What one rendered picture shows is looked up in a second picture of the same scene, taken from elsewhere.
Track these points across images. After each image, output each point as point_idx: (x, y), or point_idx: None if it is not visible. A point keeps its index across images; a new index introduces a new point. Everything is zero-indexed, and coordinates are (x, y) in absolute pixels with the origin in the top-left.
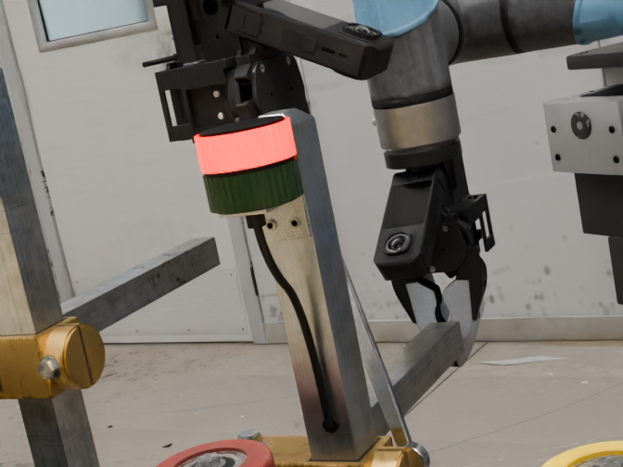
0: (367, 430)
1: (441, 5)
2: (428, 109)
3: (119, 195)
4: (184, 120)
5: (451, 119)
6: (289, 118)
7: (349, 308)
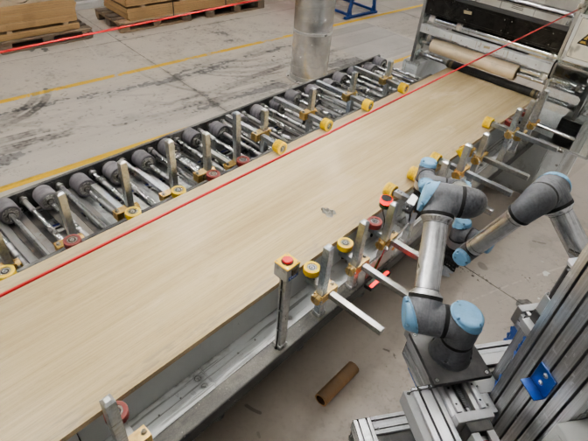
0: (384, 239)
1: (465, 232)
2: (448, 239)
3: None
4: None
5: (450, 244)
6: (385, 201)
7: (388, 227)
